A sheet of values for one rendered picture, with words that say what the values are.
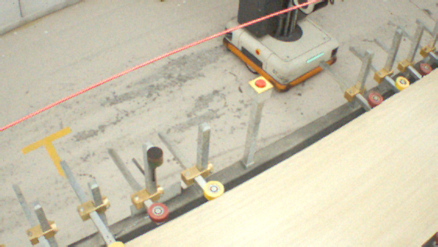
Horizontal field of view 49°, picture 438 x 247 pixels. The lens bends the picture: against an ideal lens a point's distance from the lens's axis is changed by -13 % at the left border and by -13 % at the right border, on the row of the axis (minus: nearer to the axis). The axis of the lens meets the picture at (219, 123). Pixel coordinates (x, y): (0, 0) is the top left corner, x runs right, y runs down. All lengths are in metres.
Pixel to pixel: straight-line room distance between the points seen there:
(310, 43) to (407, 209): 1.94
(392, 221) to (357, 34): 2.64
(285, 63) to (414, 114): 1.29
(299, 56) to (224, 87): 0.58
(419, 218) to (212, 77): 2.16
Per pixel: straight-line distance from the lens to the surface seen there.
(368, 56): 2.68
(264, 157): 2.58
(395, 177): 2.42
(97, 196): 2.03
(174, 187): 2.36
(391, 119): 2.66
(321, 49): 3.92
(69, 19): 4.59
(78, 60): 4.14
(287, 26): 3.89
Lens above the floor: 2.71
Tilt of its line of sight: 48 degrees down
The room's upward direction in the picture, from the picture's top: 6 degrees clockwise
